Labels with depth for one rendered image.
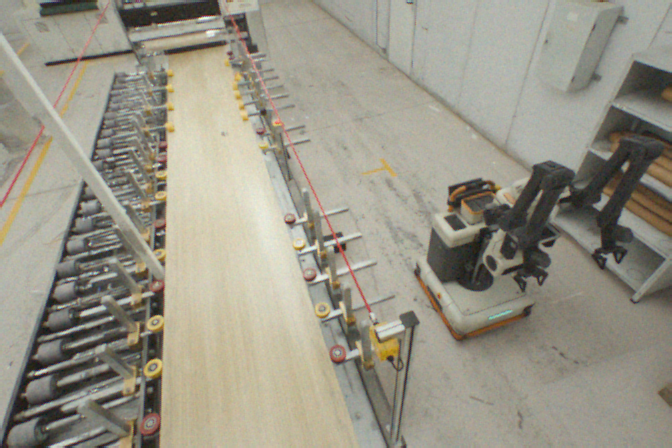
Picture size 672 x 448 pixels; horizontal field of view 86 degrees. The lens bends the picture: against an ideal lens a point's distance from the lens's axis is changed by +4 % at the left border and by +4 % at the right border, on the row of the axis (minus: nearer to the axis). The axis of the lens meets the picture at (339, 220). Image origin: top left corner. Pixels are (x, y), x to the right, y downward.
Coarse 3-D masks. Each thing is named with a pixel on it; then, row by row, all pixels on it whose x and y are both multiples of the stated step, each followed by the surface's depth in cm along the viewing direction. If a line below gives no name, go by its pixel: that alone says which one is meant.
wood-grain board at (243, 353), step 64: (192, 64) 455; (192, 128) 334; (192, 192) 263; (256, 192) 258; (192, 256) 217; (256, 256) 213; (192, 320) 185; (256, 320) 182; (192, 384) 161; (256, 384) 159; (320, 384) 157
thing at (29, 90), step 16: (0, 32) 124; (0, 48) 124; (0, 64) 127; (16, 64) 128; (16, 80) 131; (32, 80) 135; (32, 96) 135; (48, 112) 140; (48, 128) 144; (64, 128) 148; (64, 144) 149; (80, 160) 156; (96, 176) 163; (96, 192) 167; (112, 208) 175; (128, 224) 184; (128, 240) 190; (144, 256) 200; (160, 272) 211
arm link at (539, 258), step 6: (522, 240) 165; (522, 246) 165; (534, 246) 167; (528, 252) 165; (534, 252) 162; (540, 252) 161; (534, 258) 162; (540, 258) 159; (546, 258) 159; (534, 264) 163; (540, 264) 159; (546, 264) 160
